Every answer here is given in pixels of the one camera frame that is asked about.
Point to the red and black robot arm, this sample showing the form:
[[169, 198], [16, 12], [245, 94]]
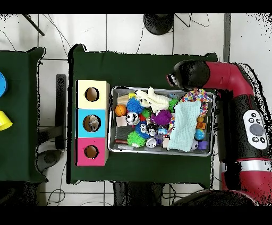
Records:
[[229, 76]]

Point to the wooden three-hole sorting box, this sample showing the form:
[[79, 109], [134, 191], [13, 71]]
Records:
[[102, 127]]

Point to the colourful dotted cloth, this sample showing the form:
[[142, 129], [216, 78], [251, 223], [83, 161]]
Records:
[[195, 96]]

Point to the dark green tablecloth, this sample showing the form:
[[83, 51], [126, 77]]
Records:
[[138, 68]]

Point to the purple spiky rubber toy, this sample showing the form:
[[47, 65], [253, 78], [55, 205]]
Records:
[[162, 117]]

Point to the blue spiky rubber ball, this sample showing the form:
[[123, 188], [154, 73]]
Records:
[[135, 105]]

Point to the mint green knitted cloth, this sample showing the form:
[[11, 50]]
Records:
[[184, 123]]

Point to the crushed silver can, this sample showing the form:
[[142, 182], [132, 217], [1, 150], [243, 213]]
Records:
[[132, 118]]

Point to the orange toy basketball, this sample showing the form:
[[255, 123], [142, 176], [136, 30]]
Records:
[[120, 110]]

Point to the black round stand base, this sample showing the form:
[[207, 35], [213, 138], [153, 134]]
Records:
[[158, 23]]

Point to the blue spiky ball with eyes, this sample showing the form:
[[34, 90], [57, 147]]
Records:
[[140, 130]]

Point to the small globe ball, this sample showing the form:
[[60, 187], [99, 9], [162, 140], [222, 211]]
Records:
[[199, 134]]

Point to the green spiky rubber ball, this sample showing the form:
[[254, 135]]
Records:
[[136, 139]]

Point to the black flat panel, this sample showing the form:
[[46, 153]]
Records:
[[61, 110]]

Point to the grey stand foot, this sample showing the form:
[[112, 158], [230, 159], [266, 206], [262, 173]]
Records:
[[50, 159]]

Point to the black rod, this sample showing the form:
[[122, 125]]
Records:
[[34, 25]]

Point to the dark green side-table cloth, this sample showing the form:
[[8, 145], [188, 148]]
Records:
[[21, 85]]

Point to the blue plastic cup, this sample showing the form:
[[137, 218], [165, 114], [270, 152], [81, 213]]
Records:
[[3, 85]]

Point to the yellow plastic cup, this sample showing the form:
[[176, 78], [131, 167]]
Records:
[[4, 122]]

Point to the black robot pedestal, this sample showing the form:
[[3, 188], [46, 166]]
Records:
[[136, 195]]

